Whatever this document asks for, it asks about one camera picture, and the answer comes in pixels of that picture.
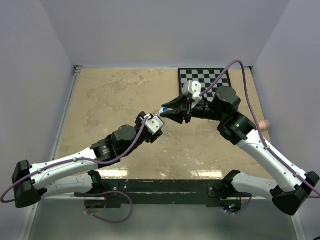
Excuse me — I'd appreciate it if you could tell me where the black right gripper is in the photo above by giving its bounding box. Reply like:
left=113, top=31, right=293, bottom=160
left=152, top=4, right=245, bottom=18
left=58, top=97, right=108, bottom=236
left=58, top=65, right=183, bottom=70
left=160, top=92, right=225, bottom=124

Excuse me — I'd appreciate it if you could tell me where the clear round plastic bottle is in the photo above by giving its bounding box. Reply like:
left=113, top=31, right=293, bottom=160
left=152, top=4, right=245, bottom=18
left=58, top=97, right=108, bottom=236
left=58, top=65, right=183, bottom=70
left=155, top=113, right=162, bottom=120

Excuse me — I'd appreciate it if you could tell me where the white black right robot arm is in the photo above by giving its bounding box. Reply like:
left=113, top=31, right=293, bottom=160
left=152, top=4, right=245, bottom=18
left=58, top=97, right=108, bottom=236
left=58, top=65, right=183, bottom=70
left=161, top=86, right=320, bottom=216

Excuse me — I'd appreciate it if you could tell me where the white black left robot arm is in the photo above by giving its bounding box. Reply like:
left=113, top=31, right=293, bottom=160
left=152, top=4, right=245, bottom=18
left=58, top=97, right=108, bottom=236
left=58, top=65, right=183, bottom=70
left=11, top=112, right=165, bottom=208

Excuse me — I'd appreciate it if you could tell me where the black white checkerboard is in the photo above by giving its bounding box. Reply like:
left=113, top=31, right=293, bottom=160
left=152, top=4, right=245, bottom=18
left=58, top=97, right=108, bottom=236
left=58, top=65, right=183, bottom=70
left=178, top=68, right=232, bottom=102

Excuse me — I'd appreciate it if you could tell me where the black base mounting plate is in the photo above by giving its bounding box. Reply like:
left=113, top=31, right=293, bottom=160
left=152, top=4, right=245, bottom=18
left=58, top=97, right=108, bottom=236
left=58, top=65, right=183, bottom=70
left=88, top=179, right=240, bottom=208

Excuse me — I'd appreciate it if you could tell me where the pink wooden pin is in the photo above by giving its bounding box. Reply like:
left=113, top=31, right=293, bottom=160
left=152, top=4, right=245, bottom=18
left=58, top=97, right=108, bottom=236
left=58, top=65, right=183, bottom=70
left=258, top=120, right=270, bottom=131

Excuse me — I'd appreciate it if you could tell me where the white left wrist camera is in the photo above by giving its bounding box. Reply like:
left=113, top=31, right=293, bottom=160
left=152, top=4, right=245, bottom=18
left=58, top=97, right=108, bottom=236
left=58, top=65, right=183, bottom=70
left=143, top=114, right=165, bottom=136

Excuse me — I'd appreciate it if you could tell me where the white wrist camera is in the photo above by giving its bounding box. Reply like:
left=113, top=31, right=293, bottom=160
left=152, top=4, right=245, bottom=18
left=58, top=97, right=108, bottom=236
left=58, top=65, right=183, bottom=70
left=182, top=80, right=202, bottom=107
left=143, top=114, right=165, bottom=136

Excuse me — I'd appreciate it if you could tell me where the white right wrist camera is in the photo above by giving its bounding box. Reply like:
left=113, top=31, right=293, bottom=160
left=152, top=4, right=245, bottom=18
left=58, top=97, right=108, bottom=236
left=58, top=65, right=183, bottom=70
left=182, top=80, right=202, bottom=107

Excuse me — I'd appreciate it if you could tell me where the aluminium frame rail left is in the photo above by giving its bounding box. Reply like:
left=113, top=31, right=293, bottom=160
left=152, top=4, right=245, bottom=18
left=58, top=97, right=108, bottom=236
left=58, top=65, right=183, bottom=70
left=48, top=65, right=83, bottom=162

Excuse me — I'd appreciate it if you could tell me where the aluminium frame rail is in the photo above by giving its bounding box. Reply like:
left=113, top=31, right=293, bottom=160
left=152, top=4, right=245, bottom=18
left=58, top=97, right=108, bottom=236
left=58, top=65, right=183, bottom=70
left=48, top=65, right=83, bottom=162
left=33, top=177, right=296, bottom=201

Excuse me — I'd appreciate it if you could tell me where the aluminium frame rail front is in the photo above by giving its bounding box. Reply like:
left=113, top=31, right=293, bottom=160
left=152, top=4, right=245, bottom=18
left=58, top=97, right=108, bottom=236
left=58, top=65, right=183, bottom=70
left=33, top=177, right=296, bottom=201

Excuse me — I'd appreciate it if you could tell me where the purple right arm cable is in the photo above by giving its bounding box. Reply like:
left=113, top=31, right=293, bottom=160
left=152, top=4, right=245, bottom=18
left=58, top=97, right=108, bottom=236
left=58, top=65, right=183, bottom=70
left=199, top=59, right=320, bottom=215

